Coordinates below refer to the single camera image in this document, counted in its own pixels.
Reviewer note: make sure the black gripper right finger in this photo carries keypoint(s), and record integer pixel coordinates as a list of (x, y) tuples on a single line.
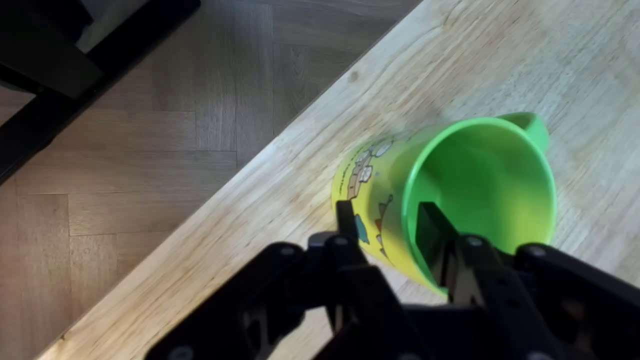
[(507, 293)]

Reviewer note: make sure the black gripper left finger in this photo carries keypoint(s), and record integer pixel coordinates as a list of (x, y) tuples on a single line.
[(320, 293)]

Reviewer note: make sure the yellow green printed mug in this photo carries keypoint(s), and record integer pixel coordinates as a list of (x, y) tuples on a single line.
[(481, 192)]

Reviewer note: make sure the black metal stand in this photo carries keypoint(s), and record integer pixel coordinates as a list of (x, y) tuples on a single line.
[(60, 72)]

